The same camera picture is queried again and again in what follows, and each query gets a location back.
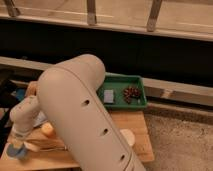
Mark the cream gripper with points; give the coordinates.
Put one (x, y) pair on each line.
(29, 144)

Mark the blue plastic cup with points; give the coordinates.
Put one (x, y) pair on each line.
(18, 153)

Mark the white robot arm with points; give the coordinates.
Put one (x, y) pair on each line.
(66, 94)

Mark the green plastic tray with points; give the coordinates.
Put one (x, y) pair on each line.
(122, 92)

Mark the metal fork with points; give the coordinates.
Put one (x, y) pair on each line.
(54, 149)

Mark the wooden table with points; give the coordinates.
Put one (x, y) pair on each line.
(62, 160)

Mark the orange apple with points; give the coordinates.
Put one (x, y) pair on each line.
(48, 130)

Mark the grey blue cloth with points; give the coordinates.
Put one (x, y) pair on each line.
(41, 118)

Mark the black chair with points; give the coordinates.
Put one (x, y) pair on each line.
(7, 100)

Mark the grey blue sponge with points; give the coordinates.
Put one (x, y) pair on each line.
(108, 96)

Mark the white plastic cup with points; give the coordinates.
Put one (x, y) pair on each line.
(129, 136)

